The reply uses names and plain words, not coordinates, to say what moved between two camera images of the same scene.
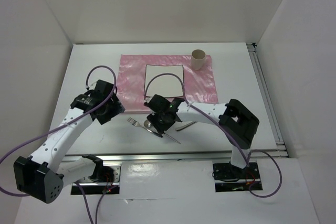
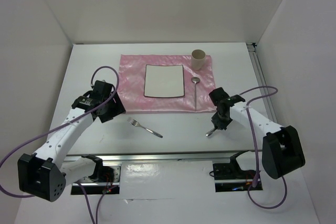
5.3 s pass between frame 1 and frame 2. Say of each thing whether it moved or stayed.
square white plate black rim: stayed
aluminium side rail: stayed
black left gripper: stayed
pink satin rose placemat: stayed
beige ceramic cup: stayed
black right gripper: moved
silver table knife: moved
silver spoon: moved
